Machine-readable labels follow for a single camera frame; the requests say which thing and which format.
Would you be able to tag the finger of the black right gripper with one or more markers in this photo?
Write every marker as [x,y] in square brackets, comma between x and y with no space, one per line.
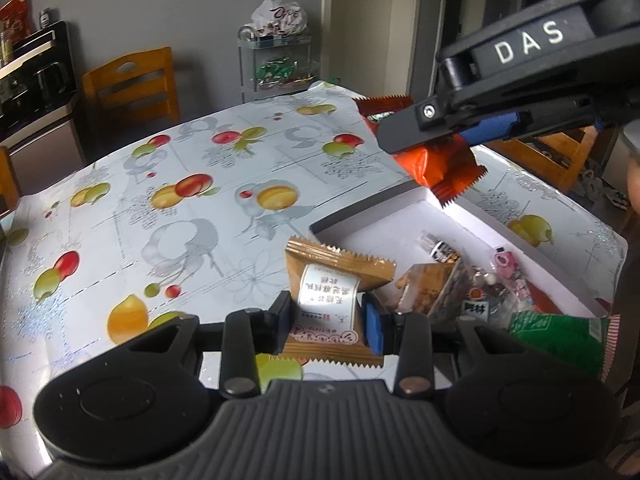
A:
[554,44]
[429,120]

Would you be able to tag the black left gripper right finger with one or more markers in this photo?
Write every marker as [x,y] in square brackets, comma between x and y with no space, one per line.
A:
[407,335]

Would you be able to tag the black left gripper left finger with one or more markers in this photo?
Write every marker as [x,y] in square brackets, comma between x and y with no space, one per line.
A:
[247,333]

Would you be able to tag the orange snack packet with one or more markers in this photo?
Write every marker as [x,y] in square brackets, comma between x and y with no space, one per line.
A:
[446,167]

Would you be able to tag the tan peanut snack packet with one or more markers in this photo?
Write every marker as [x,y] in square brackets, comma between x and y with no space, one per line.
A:
[428,288]

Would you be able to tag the clear sunflower seed packet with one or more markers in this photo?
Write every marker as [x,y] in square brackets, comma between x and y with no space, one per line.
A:
[475,292]

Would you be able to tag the brown white biscuit packet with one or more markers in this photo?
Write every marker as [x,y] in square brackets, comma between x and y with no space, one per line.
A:
[325,282]

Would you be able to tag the pink candy packet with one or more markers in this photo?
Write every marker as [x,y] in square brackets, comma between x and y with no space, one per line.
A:
[512,276]

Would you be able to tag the green snack packet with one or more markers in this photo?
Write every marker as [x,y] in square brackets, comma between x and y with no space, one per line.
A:
[585,344]

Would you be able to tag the person's right hand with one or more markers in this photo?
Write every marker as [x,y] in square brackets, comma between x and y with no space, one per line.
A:
[633,182]

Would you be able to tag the grey cardboard box tray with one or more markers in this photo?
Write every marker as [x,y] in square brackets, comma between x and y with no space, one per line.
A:
[406,224]

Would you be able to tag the wooden chair right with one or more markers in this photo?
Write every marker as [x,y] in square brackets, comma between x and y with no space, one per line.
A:
[557,159]

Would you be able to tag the wooden chair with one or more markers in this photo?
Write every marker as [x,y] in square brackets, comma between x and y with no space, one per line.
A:
[9,189]
[557,159]
[130,92]

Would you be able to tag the fruit pattern tablecloth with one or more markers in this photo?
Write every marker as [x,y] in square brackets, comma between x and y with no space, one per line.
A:
[194,219]

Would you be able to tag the glass shelf cart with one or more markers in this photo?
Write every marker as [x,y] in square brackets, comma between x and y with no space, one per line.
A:
[274,65]

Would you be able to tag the white plastic bag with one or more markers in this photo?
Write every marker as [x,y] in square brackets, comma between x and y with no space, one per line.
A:
[279,18]

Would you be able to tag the wooden chair far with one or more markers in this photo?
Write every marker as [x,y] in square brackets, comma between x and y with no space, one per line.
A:
[130,92]

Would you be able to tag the grey cabinet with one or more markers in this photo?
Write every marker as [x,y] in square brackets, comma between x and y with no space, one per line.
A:
[45,151]

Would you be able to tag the wooden chair left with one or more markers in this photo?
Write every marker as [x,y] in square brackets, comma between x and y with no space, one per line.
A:
[9,189]

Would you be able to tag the black appliance on cabinet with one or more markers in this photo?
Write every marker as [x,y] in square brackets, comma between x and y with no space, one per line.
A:
[40,79]

